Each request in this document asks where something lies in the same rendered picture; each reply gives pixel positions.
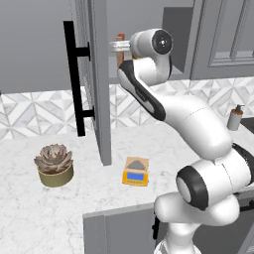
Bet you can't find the succulent in tan pot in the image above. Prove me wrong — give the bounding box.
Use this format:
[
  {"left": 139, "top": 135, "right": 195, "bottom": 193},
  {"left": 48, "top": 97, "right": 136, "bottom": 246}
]
[{"left": 33, "top": 143, "right": 74, "bottom": 189}]

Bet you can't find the white soap dispenser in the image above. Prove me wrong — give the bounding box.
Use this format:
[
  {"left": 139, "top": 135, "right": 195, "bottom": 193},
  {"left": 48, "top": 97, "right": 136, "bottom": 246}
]
[{"left": 226, "top": 103, "right": 246, "bottom": 132}]

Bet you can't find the dark grey base cabinet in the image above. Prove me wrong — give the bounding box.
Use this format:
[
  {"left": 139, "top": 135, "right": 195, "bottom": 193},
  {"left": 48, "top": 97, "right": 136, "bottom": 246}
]
[{"left": 194, "top": 190, "right": 254, "bottom": 254}]

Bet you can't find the yellow digital scale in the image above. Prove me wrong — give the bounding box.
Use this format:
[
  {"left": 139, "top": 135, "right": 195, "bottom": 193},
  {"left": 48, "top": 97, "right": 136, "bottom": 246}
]
[{"left": 121, "top": 156, "right": 151, "bottom": 188}]

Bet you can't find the grey open cabinet door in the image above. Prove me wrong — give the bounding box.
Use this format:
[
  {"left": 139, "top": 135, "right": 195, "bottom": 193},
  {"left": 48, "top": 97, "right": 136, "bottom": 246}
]
[{"left": 69, "top": 0, "right": 113, "bottom": 167}]

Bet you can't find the grey base cabinet front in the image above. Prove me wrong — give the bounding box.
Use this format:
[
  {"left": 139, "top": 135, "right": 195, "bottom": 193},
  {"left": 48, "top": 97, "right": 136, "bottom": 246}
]
[{"left": 81, "top": 201, "right": 157, "bottom": 254}]

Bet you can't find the black base cabinet handle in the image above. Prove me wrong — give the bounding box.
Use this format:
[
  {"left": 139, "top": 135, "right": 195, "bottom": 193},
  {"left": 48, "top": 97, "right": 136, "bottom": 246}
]
[{"left": 151, "top": 211, "right": 161, "bottom": 241}]

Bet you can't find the black bar cabinet handle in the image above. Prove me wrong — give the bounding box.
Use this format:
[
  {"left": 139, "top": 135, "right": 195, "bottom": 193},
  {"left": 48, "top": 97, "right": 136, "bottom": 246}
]
[{"left": 63, "top": 20, "right": 96, "bottom": 138}]

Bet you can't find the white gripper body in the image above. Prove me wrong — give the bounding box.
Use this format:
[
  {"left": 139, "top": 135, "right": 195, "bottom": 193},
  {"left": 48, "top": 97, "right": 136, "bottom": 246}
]
[{"left": 109, "top": 40, "right": 132, "bottom": 55}]

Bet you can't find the grey open wall cabinet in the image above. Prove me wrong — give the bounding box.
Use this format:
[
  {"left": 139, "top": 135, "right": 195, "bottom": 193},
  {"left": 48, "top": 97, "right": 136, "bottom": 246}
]
[{"left": 106, "top": 0, "right": 196, "bottom": 85}]

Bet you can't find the orange boxed food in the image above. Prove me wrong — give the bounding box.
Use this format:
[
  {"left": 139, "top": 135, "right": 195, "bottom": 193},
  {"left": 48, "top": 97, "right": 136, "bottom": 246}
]
[{"left": 115, "top": 33, "right": 126, "bottom": 69}]

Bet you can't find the grey panelled wall cabinet door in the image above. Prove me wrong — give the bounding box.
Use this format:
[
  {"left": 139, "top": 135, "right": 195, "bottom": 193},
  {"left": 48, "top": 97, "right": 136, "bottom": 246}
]
[{"left": 190, "top": 0, "right": 254, "bottom": 81}]

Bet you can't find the plain grey wall cabinet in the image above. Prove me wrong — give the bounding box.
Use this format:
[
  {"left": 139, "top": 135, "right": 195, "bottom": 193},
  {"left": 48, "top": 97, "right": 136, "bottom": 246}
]
[{"left": 0, "top": 0, "right": 77, "bottom": 96}]

